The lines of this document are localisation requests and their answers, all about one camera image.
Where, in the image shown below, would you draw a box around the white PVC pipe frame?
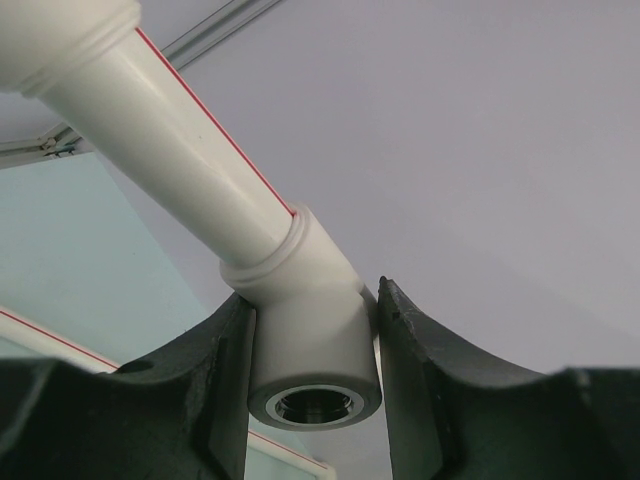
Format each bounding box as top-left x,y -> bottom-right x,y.
0,0 -> 386,474

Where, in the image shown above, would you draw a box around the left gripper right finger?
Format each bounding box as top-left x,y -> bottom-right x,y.
378,278 -> 639,479

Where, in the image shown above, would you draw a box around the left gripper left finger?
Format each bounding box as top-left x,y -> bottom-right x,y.
1,296 -> 256,479

